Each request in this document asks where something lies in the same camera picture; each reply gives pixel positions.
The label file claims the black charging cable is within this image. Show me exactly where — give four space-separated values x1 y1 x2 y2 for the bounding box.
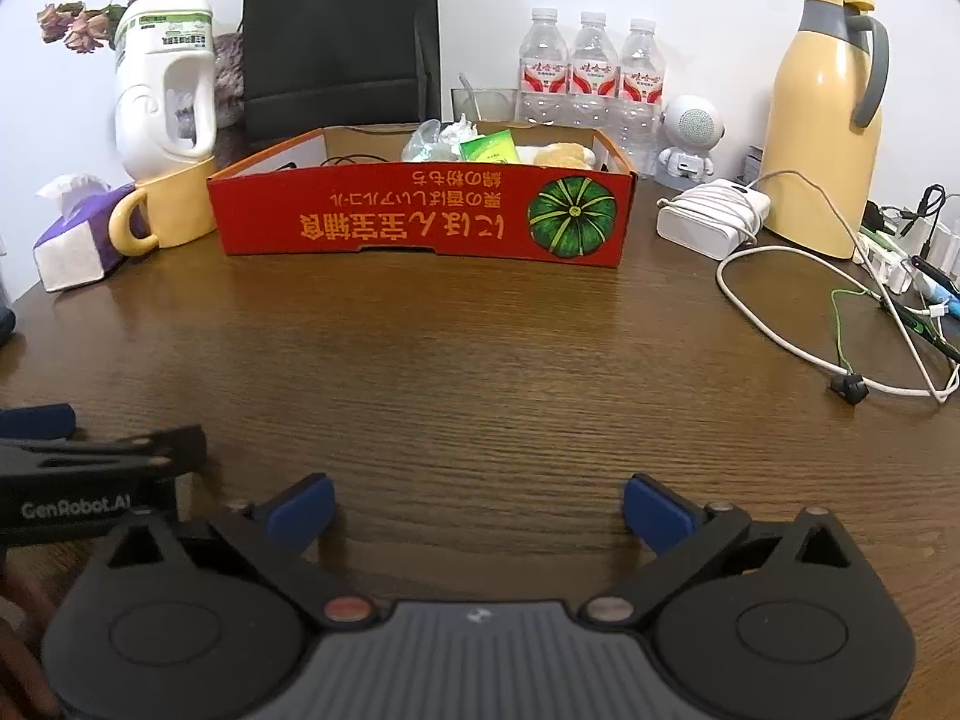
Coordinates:
896 184 947 241

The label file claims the white plastic bag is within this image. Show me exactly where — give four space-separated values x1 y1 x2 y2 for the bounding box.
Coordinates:
401 120 443 162

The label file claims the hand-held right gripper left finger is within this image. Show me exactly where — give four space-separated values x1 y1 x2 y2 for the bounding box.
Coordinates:
101 472 380 631

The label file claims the white robot speaker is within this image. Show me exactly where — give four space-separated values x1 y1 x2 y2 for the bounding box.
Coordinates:
656 95 727 188

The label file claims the black paper bag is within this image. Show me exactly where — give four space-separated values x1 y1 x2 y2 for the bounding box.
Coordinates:
241 0 442 145

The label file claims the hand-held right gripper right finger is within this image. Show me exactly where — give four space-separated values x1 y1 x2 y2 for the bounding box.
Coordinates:
581 472 860 627

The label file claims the person's left hand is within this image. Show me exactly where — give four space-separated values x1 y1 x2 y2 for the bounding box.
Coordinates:
0 555 61 720

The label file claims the dried flower bouquet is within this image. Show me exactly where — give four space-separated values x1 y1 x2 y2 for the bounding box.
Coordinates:
37 0 248 128

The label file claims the yellow mug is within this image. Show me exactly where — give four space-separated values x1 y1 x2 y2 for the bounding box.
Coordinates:
109 156 220 256

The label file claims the white plug adapter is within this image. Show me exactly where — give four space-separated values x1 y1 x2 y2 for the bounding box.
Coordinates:
919 221 960 275

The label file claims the purple tissue box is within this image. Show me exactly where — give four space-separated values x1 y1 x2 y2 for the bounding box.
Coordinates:
31 174 140 293

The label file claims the white power strip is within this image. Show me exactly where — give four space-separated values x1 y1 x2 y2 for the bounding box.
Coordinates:
855 229 916 293

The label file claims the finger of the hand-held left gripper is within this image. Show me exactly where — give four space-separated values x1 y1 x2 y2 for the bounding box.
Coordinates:
0 426 207 477
0 403 77 442

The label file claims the white detergent jug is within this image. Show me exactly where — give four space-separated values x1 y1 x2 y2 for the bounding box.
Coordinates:
114 0 218 177

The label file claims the green packet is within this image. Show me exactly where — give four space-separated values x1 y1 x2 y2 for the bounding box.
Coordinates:
459 131 520 164

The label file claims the clear glass cup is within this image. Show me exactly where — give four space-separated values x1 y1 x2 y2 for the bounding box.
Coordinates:
450 86 520 125

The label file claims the white and yellow plush toy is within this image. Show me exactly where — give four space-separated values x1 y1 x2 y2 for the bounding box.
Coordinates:
534 142 601 170

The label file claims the yellow thermos jug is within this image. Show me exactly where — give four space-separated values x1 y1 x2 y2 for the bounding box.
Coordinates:
761 0 892 260

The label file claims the green wire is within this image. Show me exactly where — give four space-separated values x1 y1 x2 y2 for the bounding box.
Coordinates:
829 285 890 376

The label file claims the red cardboard box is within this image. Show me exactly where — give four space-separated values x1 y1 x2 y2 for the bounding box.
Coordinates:
206 124 638 271

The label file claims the white cable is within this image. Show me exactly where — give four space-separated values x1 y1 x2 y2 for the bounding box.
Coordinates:
716 169 960 400

